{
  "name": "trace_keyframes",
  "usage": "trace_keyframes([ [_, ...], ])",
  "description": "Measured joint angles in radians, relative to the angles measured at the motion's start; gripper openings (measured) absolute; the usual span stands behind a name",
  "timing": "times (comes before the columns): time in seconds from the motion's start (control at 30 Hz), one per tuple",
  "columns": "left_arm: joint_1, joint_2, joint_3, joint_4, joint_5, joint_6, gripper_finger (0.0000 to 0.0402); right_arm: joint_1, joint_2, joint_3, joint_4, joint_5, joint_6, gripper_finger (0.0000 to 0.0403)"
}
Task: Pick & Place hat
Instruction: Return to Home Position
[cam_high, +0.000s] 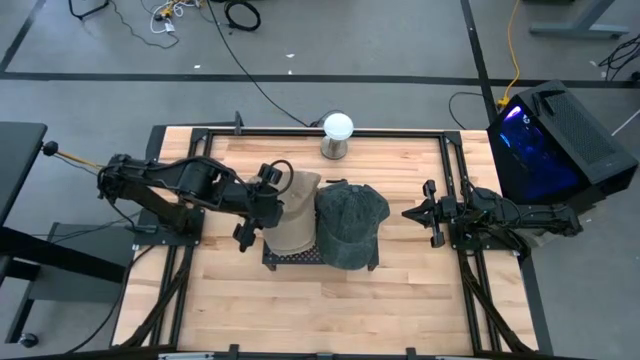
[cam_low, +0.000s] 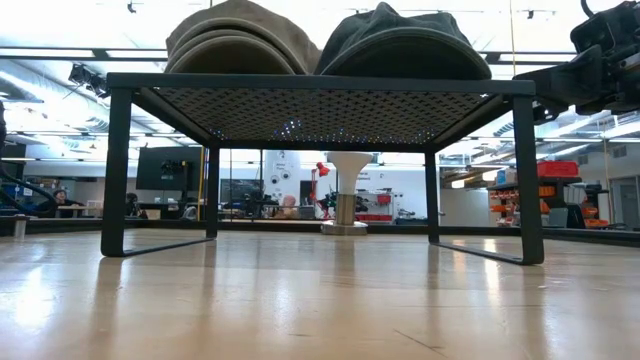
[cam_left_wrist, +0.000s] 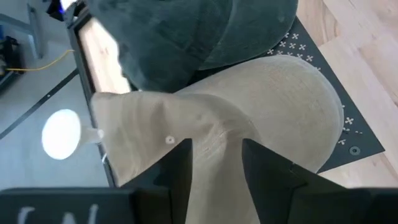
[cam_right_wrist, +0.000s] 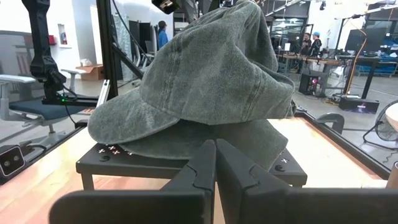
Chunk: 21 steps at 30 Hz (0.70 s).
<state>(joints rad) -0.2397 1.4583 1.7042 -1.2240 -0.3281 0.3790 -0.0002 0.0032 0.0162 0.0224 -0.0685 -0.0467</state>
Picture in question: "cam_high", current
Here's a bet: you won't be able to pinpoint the yellow cable with black knob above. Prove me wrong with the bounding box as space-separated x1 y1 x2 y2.
42 141 104 170

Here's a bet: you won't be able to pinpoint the long black floor cable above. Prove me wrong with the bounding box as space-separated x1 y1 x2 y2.
207 0 309 127

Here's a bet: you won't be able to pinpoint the coiled black cable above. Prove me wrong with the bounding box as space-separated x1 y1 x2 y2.
223 0 262 32

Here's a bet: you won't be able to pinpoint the tan baseball cap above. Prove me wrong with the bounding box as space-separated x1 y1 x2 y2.
249 170 323 257

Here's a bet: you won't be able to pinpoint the black perforated metal rack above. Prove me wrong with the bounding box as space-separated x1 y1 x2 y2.
261 242 380 272

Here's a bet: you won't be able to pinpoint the black sleeved cable bundle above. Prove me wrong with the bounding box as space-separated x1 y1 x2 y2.
119 244 196 351
457 249 536 356

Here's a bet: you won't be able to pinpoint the black cable tangle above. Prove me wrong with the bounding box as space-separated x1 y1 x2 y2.
598 33 640 81

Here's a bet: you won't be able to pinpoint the black aluminium table frame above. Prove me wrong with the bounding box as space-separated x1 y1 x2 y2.
110 127 541 360

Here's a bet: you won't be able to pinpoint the grey desk foot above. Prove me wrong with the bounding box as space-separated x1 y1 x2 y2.
528 0 631 40

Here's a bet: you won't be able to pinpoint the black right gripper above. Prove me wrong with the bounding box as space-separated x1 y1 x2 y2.
402 179 459 249

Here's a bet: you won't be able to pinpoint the black computer case blue light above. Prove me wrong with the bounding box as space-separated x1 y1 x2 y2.
486 79 640 211

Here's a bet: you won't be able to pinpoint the dark green baseball cap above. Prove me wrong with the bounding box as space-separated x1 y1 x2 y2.
314 180 392 272

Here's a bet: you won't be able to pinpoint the white cables with power strip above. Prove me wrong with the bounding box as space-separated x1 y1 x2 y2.
149 0 201 35

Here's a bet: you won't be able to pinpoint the black desk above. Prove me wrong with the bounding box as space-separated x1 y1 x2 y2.
0 122 126 346

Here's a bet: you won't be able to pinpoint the white lamp with metal base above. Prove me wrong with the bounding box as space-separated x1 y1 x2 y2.
319 112 356 161

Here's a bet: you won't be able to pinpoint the yellow floor cable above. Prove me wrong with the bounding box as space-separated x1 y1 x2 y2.
497 0 522 109

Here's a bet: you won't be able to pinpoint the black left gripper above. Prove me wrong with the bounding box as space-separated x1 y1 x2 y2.
232 162 286 254

